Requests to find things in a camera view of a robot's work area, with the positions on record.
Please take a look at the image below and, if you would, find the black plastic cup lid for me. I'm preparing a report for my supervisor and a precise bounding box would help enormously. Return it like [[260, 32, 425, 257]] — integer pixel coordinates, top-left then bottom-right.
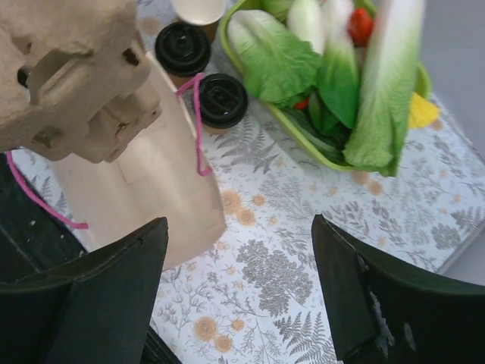
[[199, 73, 249, 127]]

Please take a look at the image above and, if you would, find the brown paper cup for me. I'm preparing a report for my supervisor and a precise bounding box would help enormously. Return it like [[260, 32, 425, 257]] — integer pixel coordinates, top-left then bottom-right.
[[165, 67, 205, 89], [171, 0, 227, 43], [202, 121, 233, 135]]

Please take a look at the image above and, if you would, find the red pepper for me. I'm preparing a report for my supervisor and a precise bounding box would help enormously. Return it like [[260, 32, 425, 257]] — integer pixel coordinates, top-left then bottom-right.
[[348, 8, 373, 37]]

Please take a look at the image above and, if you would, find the bok choy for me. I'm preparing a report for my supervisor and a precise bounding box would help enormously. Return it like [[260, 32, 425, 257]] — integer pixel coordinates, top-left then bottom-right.
[[286, 1, 360, 129], [227, 9, 321, 108]]

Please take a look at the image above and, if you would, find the yellow vegetable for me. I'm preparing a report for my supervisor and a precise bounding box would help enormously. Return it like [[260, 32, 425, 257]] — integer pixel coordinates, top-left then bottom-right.
[[408, 93, 440, 129]]

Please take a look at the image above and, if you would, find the green plastic vegetable tray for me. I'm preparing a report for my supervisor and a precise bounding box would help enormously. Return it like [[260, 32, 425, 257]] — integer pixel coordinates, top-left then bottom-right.
[[218, 0, 433, 174]]

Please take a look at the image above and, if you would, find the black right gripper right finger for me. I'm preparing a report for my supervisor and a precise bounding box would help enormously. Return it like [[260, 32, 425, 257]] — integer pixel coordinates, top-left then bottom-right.
[[311, 215, 484, 363]]

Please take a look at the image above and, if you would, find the napa cabbage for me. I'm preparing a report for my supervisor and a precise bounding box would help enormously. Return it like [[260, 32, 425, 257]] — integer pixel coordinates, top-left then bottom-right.
[[343, 0, 426, 177]]

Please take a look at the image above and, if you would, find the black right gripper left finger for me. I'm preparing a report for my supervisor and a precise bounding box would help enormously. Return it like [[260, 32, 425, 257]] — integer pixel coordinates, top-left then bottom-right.
[[1, 218, 168, 363]]

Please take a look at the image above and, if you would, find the bok choy middle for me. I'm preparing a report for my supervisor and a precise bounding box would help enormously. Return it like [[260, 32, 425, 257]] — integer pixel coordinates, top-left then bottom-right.
[[286, 1, 360, 129]]

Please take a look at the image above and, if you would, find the bok choy front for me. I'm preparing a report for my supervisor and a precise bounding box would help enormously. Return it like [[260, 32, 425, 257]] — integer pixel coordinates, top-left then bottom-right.
[[227, 9, 321, 108]]

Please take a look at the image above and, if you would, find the pink paper cake bag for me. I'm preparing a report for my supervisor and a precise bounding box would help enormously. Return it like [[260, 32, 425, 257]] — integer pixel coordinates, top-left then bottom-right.
[[49, 53, 226, 268]]

